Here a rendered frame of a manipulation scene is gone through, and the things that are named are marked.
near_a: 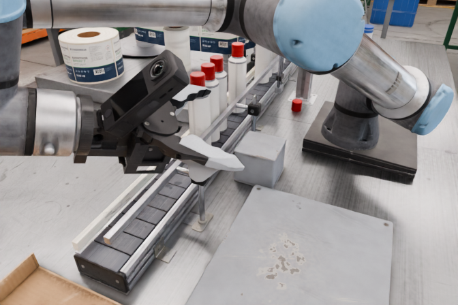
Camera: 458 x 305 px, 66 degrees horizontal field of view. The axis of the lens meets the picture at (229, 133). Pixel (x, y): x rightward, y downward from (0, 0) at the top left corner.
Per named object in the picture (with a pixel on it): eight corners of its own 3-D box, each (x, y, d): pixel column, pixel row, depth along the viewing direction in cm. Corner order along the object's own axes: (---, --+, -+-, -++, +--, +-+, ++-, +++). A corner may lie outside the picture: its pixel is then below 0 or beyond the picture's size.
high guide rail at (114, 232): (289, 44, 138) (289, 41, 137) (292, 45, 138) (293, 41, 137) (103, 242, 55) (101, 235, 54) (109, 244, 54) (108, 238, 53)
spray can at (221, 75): (213, 122, 100) (211, 52, 89) (230, 126, 98) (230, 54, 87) (205, 131, 96) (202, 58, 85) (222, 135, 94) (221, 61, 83)
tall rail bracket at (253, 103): (235, 141, 101) (236, 88, 92) (259, 147, 98) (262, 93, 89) (230, 147, 98) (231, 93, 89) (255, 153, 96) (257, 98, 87)
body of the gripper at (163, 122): (155, 133, 53) (68, 129, 46) (174, 91, 47) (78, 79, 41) (167, 175, 48) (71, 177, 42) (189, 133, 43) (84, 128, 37)
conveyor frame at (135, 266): (300, 34, 192) (301, 25, 190) (321, 36, 188) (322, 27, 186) (78, 271, 64) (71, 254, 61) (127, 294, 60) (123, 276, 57)
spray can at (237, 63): (232, 105, 109) (232, 39, 98) (247, 108, 107) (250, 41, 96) (225, 112, 105) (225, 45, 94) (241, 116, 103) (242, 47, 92)
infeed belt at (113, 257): (303, 32, 191) (304, 24, 189) (318, 34, 188) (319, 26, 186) (82, 270, 63) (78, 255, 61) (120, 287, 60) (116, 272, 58)
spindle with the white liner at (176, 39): (176, 71, 132) (168, -13, 116) (196, 75, 129) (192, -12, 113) (162, 80, 125) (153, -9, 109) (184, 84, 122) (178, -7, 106)
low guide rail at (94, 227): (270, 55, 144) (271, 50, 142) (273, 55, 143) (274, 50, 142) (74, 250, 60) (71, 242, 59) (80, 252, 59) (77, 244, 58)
